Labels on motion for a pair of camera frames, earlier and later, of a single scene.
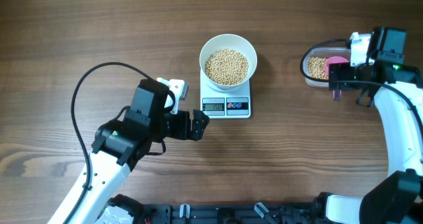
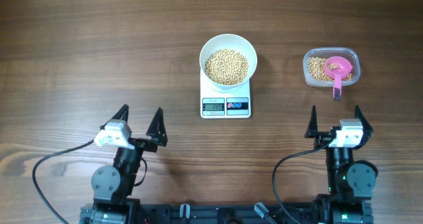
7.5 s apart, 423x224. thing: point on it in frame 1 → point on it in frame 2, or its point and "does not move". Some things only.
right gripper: (340, 71) → (323, 138)
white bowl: (227, 62) does not move
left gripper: (182, 132) → (157, 136)
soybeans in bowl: (226, 67) does not move
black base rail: (175, 214) does not move
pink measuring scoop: (337, 94) does not move
